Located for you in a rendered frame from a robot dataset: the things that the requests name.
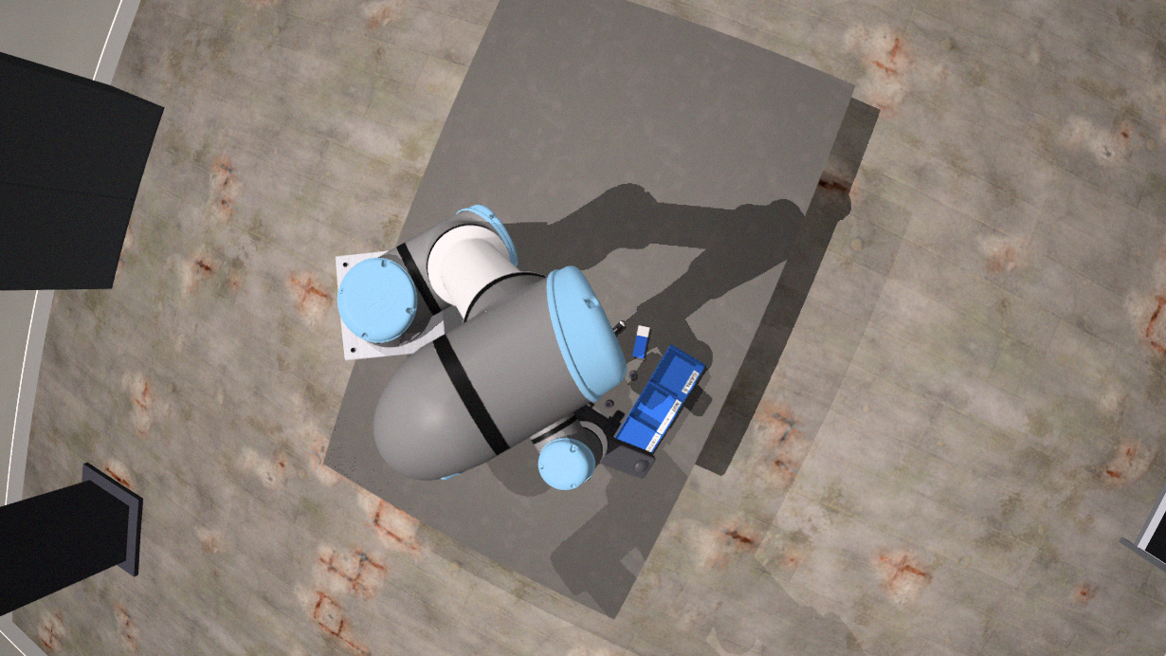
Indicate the blue and white eraser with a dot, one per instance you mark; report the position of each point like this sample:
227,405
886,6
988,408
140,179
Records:
641,341

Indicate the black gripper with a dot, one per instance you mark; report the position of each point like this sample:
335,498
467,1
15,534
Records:
607,423

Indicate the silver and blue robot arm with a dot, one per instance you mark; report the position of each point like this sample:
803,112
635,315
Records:
536,352

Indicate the blue bin rack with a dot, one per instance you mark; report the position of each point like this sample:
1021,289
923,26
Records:
675,377

